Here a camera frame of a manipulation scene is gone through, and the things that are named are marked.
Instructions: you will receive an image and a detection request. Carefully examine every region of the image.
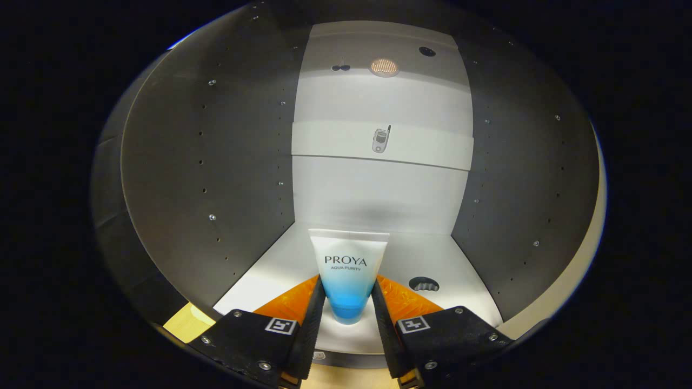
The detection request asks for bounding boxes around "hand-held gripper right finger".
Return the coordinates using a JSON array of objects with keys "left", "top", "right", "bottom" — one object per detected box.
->
[{"left": 370, "top": 274, "right": 514, "bottom": 388}]

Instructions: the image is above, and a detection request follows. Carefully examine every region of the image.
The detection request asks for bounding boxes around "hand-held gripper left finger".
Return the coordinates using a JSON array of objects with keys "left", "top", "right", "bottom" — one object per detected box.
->
[{"left": 189, "top": 274, "right": 327, "bottom": 388}]

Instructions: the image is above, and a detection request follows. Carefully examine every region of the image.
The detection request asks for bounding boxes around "white blue cosmetic tube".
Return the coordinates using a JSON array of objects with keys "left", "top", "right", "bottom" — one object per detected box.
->
[{"left": 308, "top": 229, "right": 390, "bottom": 325}]

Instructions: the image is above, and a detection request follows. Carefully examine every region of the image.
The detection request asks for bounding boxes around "dark grey cabinet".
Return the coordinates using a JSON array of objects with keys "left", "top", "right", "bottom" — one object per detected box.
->
[{"left": 92, "top": 3, "right": 606, "bottom": 371}]

